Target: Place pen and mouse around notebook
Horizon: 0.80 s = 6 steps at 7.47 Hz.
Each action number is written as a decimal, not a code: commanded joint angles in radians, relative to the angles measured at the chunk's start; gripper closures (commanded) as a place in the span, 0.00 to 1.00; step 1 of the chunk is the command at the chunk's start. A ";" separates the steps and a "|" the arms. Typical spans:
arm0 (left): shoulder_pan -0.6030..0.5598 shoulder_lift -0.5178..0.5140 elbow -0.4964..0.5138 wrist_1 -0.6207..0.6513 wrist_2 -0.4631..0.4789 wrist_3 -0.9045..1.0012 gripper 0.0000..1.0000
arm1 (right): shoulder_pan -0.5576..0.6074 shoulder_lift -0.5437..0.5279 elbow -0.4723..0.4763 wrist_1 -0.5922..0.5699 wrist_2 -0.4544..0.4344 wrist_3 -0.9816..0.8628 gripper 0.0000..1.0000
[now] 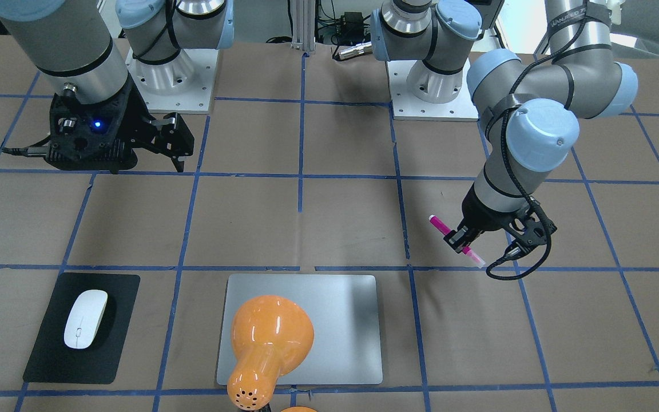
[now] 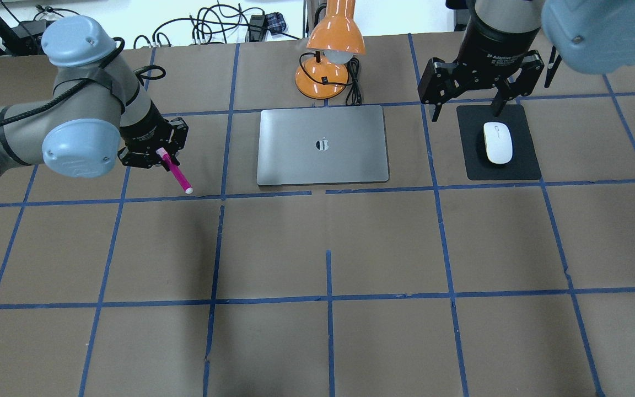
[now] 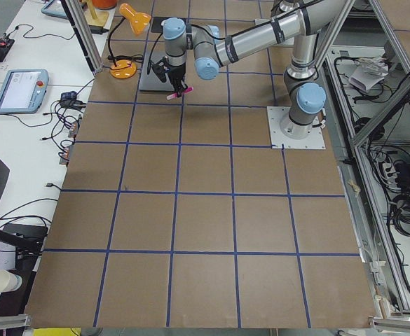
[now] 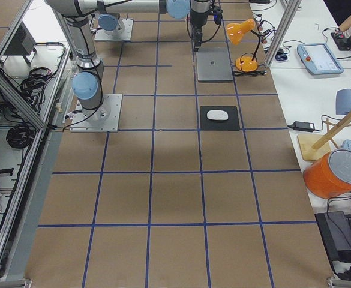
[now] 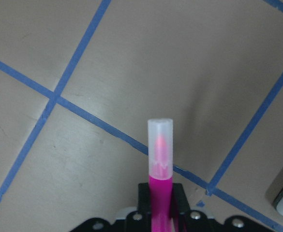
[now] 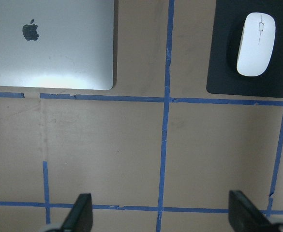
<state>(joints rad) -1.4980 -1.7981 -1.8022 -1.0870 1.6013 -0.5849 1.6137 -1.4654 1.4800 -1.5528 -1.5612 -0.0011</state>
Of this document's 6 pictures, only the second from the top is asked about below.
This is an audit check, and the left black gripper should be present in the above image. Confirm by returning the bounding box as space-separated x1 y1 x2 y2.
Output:
118 103 189 169

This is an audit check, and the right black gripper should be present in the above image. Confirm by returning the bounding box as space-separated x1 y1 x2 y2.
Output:
418 11 544 122

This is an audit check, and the pink marker pen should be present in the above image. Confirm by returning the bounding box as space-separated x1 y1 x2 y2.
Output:
155 147 194 195

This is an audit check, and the white computer mouse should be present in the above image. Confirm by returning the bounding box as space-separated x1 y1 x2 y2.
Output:
483 121 513 165

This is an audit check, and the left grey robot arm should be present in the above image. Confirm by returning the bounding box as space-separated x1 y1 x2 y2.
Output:
0 15 192 194

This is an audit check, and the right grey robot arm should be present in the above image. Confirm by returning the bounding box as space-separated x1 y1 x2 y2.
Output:
418 1 635 121

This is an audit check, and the black mousepad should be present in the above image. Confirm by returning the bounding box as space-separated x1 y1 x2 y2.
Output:
456 105 541 181

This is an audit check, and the silver laptop notebook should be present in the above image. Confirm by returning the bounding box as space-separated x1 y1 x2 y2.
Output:
256 105 390 186

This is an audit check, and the orange desk lamp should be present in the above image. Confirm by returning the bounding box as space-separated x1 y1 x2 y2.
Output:
294 1 366 106

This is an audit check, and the black power adapter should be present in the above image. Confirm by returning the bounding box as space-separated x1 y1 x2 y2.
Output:
245 12 287 42

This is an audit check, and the lamp power cable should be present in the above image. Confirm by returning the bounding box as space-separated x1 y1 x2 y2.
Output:
344 58 363 106

